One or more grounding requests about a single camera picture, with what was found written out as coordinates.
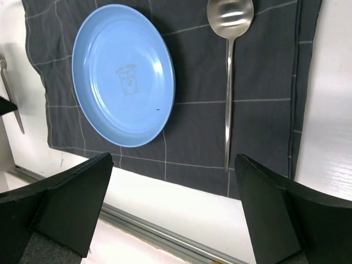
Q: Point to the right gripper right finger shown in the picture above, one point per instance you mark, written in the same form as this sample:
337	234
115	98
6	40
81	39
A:
289	222

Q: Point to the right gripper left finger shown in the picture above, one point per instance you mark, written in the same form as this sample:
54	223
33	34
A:
53	220

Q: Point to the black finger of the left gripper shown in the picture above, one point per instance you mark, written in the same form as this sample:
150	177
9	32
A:
6	106

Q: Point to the silver metal fork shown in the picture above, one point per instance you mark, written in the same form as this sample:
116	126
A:
10	94

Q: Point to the blue plastic plate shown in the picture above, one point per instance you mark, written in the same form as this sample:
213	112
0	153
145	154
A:
123	75

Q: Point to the dark grey checked cloth napkin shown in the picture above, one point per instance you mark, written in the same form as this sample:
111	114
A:
272	63

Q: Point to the silver metal spoon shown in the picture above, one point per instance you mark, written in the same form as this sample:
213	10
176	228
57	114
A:
229	20

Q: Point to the aluminium table frame rail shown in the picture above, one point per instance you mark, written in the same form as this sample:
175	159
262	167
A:
194	225

